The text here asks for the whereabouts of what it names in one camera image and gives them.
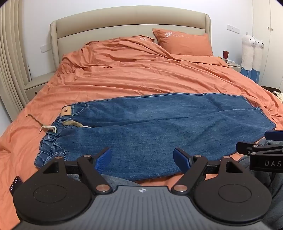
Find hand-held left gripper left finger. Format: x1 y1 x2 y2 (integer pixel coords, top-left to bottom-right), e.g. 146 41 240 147
42 147 112 195

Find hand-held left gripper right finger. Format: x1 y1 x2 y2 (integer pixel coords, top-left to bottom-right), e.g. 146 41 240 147
171 147 246 195

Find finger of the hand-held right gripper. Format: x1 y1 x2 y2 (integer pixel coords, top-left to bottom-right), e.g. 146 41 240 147
265 130 283 141
236 142 283 158

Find blue denim pants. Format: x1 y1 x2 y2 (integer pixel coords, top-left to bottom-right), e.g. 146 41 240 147
34 93 277 182

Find person's grey clothing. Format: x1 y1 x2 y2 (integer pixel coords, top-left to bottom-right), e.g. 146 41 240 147
66 137 283 230

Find white crumpled cloth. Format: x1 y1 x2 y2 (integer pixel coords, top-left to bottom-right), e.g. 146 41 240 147
272 90 283 102

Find white alpaca plush toy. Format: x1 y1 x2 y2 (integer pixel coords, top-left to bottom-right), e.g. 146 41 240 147
241 32 257 77
251 38 265 84

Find beige nightstand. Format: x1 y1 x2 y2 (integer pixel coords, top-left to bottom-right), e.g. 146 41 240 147
24 71 57 102
226 59 242 72

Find white wardrobe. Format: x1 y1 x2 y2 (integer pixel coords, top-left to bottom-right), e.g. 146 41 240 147
252 0 283 89

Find black smartphone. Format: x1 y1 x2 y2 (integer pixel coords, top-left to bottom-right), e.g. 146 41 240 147
9 176 24 196

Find orange duvet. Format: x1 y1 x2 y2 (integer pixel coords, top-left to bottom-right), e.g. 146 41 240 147
0 35 283 222

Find beige upholstered bed headboard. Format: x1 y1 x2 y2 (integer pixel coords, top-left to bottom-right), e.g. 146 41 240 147
50 5 213 74

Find beige pleated curtain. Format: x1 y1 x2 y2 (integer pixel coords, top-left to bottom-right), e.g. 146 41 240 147
0 0 31 116

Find tan drawstring belt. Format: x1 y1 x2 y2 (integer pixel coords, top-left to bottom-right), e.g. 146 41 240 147
25 114 84 134

